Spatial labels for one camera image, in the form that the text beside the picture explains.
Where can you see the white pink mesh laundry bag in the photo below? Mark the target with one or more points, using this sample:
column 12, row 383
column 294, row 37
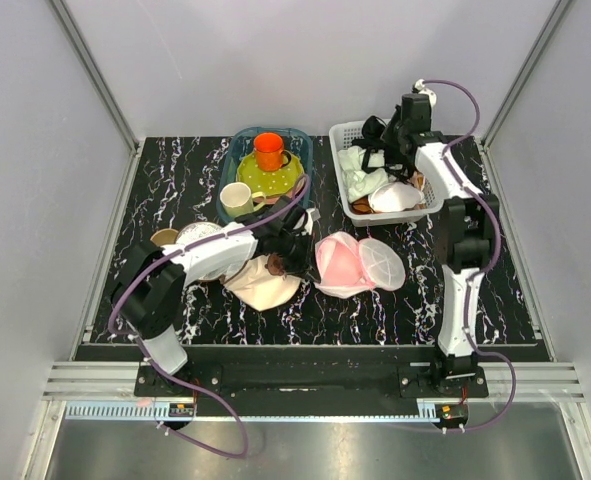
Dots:
column 382, row 268

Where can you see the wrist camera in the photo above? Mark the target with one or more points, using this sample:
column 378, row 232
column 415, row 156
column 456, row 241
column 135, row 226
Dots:
column 311, row 217
column 420, row 87

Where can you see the black bra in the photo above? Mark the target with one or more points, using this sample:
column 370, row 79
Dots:
column 375, row 132

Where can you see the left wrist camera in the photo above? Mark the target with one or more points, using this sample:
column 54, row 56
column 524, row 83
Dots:
column 311, row 217

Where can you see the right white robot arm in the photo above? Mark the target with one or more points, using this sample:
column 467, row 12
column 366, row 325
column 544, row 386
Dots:
column 468, row 244

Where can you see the tan cup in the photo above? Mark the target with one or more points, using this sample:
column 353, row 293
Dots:
column 164, row 237

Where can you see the green cream mug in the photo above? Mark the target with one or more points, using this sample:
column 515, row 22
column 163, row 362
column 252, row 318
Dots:
column 237, row 199

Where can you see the pink plate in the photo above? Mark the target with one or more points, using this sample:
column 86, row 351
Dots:
column 295, row 194

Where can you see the pink bra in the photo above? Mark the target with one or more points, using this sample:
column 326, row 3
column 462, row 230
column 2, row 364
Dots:
column 338, row 262

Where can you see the yellow dotted plate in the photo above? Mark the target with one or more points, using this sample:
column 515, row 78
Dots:
column 272, row 183

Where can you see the brown garment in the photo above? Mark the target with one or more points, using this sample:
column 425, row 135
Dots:
column 361, row 206

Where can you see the orange mug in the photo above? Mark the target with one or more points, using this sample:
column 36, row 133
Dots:
column 268, row 151

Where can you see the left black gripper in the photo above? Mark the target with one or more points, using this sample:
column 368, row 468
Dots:
column 304, row 266

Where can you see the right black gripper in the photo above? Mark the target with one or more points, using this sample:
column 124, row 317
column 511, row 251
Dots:
column 387, row 138

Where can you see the pale green cloth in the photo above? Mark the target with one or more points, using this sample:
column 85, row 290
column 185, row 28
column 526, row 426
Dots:
column 362, row 171

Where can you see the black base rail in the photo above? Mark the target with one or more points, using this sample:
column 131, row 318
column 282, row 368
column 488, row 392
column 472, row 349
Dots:
column 355, row 381

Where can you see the white plastic basket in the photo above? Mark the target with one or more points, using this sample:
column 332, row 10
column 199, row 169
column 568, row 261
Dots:
column 341, row 136

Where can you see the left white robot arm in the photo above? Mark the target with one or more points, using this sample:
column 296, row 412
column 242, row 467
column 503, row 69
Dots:
column 150, row 286

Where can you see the teal plastic tray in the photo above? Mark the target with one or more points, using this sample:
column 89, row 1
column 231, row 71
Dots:
column 295, row 141

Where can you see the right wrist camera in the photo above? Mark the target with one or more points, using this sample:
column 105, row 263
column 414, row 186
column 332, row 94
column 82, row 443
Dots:
column 420, row 87

